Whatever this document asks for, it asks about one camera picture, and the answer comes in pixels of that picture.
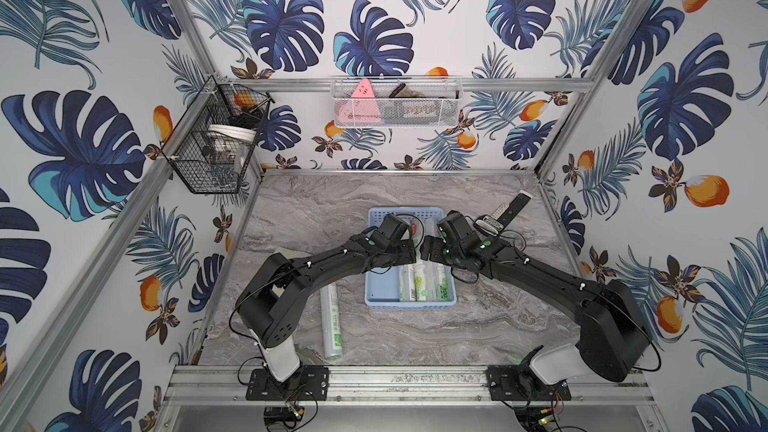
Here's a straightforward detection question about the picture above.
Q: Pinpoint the plastic wrap roll with barcode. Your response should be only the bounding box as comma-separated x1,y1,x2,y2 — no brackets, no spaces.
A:
399,265,416,302

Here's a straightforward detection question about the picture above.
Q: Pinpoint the black handheld remote tool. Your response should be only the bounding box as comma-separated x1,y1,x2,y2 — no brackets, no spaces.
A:
474,190,532,236

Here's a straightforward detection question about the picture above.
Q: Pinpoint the plastic wrap roll red logo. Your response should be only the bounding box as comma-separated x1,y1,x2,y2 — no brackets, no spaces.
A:
434,264,451,302

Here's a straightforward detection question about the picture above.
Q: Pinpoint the pink triangular item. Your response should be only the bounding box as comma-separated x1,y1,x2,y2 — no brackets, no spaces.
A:
335,78,383,127

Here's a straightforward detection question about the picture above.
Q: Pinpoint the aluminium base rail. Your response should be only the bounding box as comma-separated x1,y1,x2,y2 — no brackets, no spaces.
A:
164,366,655,407

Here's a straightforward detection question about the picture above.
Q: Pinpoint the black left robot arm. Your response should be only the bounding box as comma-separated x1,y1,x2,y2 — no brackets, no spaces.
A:
232,215,416,383

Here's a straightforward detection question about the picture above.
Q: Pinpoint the plastic wrap roll green label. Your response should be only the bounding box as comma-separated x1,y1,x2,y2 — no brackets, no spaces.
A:
413,262,434,302

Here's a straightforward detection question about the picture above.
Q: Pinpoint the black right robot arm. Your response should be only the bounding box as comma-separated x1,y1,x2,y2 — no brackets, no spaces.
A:
420,211,651,385

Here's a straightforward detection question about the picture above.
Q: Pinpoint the black wire wall basket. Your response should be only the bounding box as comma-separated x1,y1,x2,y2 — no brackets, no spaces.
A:
161,76,274,195

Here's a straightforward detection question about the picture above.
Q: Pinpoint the light blue perforated plastic basket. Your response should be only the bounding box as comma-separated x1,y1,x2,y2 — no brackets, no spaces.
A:
364,207,458,311

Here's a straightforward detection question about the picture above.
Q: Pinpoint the white wire wall shelf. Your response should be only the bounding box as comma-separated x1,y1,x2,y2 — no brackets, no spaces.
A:
330,76,464,128

